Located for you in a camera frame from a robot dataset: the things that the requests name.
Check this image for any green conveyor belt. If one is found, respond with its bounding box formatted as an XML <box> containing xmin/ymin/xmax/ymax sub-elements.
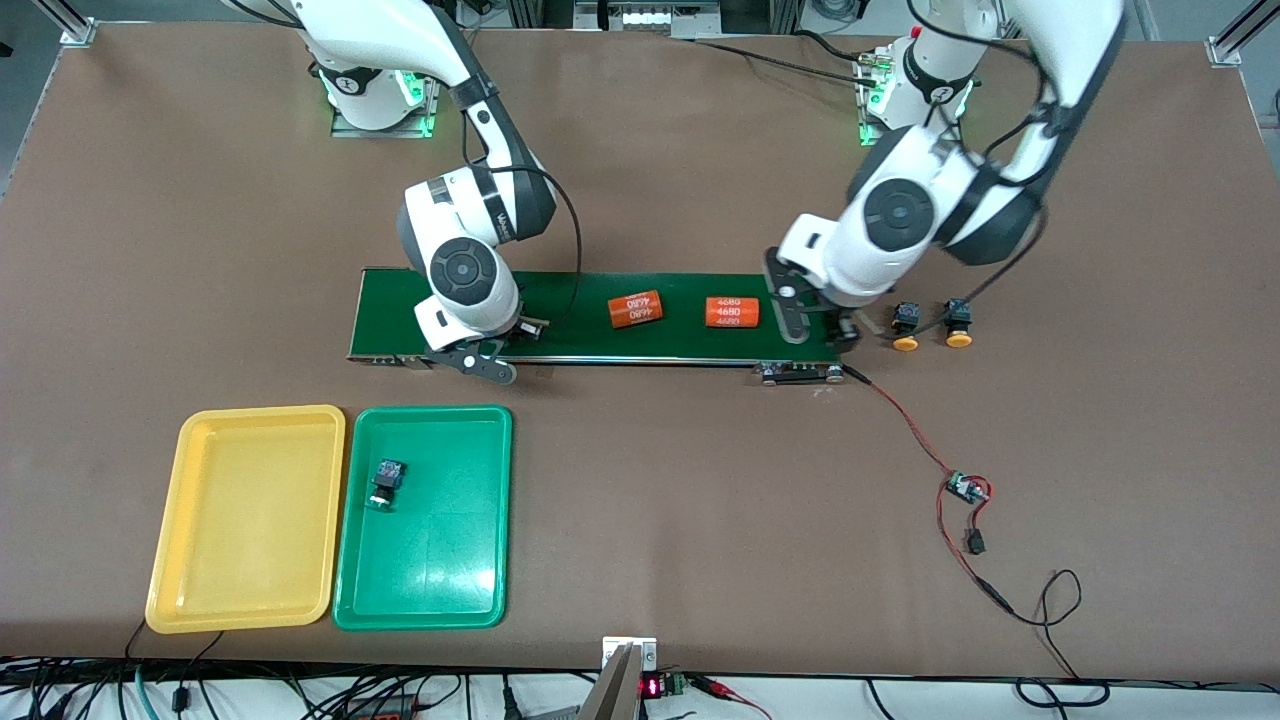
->
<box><xmin>346</xmin><ymin>268</ymin><xmax>846</xmax><ymax>386</ymax></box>

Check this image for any green plastic tray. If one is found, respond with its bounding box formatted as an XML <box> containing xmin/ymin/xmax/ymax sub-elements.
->
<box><xmin>332</xmin><ymin>404</ymin><xmax>514</xmax><ymax>632</ymax></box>

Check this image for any yellow plastic tray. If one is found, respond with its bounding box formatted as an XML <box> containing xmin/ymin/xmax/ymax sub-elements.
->
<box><xmin>145</xmin><ymin>404</ymin><xmax>347</xmax><ymax>635</ymax></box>

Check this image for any red clip lead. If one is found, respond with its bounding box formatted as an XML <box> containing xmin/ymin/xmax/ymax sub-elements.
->
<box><xmin>690</xmin><ymin>675</ymin><xmax>773</xmax><ymax>720</ymax></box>

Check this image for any aluminium corner profile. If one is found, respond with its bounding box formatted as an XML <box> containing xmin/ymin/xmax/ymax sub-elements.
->
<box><xmin>30</xmin><ymin>0</ymin><xmax>98</xmax><ymax>46</ymax></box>
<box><xmin>1205</xmin><ymin>0</ymin><xmax>1280</xmax><ymax>69</ymax></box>

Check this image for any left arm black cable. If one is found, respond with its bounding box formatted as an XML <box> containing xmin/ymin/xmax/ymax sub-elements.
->
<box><xmin>875</xmin><ymin>0</ymin><xmax>1051</xmax><ymax>346</ymax></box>

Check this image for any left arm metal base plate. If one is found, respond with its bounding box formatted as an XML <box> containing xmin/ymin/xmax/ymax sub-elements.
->
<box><xmin>856</xmin><ymin>50</ymin><xmax>901</xmax><ymax>148</ymax></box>

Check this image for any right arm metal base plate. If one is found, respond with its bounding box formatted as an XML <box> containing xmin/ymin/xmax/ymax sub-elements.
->
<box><xmin>330</xmin><ymin>70</ymin><xmax>447</xmax><ymax>139</ymax></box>

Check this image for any red and black wire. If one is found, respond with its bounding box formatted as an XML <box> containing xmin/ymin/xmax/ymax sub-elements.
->
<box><xmin>840</xmin><ymin>363</ymin><xmax>1021</xmax><ymax>621</ymax></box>

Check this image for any thin black table cable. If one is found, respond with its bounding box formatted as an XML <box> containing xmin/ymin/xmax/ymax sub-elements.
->
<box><xmin>695</xmin><ymin>38</ymin><xmax>883</xmax><ymax>85</ymax></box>

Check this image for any aluminium frame with white label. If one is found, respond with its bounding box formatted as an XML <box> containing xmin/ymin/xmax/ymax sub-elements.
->
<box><xmin>505</xmin><ymin>0</ymin><xmax>801</xmax><ymax>41</ymax></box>

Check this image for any looped black cable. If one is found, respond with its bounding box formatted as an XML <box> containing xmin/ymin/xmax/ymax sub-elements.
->
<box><xmin>1010</xmin><ymin>568</ymin><xmax>1113</xmax><ymax>711</ymax></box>

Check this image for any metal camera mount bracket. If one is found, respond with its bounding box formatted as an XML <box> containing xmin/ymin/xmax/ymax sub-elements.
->
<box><xmin>580</xmin><ymin>636</ymin><xmax>658</xmax><ymax>720</ymax></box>

